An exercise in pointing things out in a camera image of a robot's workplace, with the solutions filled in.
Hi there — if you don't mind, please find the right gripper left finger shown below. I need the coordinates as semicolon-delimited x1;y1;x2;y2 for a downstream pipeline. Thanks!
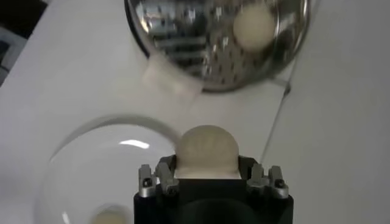
138;155;180;198

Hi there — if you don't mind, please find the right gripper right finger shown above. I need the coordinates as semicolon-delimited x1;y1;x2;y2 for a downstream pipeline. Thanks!
239;155;289;199

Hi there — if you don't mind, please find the white steamed baozi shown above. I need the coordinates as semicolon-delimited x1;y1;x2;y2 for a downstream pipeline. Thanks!
233;4;277;51
175;124;240;180
91;206;129;224

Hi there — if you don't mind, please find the stainless steel steamer insert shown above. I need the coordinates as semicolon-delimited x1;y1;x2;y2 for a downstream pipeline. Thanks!
124;0;312;101

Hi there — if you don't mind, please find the white round plate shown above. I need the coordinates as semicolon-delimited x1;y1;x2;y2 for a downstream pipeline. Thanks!
33;114;183;224

